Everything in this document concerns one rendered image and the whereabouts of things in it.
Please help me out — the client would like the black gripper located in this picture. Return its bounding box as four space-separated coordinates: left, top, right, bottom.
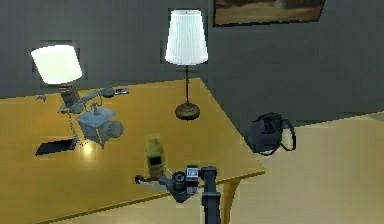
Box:
134 170 195 204

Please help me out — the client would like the yellow wooden table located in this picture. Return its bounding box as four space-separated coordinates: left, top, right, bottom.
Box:
0 77 267 224

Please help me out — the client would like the black bag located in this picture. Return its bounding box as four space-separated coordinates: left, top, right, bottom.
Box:
244 111 297 157

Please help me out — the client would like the white shade lamp, round base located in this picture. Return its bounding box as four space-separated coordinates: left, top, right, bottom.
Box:
164 8 210 121

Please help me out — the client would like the yellow box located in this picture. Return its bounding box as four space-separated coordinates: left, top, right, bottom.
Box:
144 133 167 180

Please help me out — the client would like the black flat phone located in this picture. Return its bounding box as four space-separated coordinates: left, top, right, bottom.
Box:
34 137 80 157

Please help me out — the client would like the white shade lamp, tilted shade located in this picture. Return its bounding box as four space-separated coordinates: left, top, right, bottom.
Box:
30 44 84 113

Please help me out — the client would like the dark framed wall picture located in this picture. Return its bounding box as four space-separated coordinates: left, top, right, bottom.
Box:
212 0 327 27

